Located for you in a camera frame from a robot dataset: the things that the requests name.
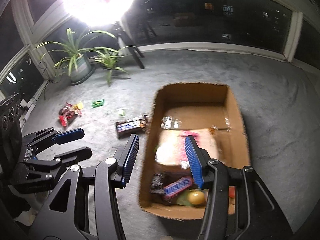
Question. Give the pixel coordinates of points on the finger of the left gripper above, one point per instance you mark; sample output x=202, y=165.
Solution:
x=68, y=136
x=74, y=156

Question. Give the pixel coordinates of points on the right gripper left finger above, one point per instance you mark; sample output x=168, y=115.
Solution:
x=64, y=215

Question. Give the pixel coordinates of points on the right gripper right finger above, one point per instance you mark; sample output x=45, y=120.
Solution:
x=257, y=213

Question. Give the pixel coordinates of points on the dark snack red-edged packet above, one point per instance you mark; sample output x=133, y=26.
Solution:
x=69, y=117

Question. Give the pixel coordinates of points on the dark dates red-edged packet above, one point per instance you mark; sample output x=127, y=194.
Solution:
x=66, y=108

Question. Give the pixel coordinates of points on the yellow candy packet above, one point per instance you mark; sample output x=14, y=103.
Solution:
x=78, y=106

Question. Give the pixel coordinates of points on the yellow ball green wrapper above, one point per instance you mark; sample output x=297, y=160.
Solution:
x=195, y=198

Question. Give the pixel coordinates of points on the dark green candy packet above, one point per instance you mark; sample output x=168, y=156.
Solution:
x=97, y=103

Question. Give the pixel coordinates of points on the brown Snickers bar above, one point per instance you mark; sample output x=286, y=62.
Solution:
x=131, y=126

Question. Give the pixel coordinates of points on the black milk candy packet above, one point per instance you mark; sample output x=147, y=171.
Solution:
x=157, y=184

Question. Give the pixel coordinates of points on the white gloved left hand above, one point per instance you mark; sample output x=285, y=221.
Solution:
x=36, y=201

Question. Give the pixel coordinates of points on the white power strip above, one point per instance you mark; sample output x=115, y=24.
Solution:
x=28, y=108

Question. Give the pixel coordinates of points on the small Snickers bar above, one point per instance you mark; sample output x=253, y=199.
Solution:
x=175, y=188

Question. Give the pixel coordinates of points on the large potted spider plant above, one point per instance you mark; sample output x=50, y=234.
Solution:
x=75, y=62

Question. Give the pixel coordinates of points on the small spider plant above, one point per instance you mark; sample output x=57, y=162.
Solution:
x=109, y=58

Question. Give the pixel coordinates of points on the cardboard box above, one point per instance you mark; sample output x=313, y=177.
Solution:
x=195, y=134

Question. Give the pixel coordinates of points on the black tripod stand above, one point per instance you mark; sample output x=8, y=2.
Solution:
x=125, y=42

